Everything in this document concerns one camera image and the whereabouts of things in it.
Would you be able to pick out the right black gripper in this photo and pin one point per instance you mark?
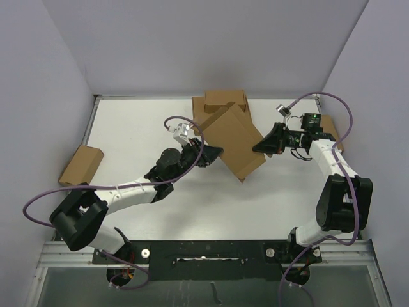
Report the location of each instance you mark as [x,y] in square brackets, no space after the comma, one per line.
[273,142]

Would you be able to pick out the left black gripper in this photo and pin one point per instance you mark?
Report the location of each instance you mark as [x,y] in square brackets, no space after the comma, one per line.
[209,155]

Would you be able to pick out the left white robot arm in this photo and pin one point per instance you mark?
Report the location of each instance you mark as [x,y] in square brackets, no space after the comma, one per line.
[79,217]

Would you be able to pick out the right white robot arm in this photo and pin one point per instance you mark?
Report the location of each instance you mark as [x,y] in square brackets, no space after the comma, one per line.
[343,207]

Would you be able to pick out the large closed cardboard box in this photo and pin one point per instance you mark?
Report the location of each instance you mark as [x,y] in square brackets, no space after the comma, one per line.
[199,114]

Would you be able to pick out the small closed cardboard box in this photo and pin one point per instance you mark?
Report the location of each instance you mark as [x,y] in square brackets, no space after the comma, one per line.
[215,99]

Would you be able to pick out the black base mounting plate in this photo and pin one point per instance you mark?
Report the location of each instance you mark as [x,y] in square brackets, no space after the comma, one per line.
[220,260]

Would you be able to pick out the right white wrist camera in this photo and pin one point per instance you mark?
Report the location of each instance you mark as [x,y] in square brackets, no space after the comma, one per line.
[283,110]

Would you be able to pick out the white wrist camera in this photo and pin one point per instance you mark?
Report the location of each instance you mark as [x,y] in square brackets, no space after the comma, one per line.
[180,133]
[283,110]

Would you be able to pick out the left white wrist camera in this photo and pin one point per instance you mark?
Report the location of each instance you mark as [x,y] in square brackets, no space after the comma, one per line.
[180,133]

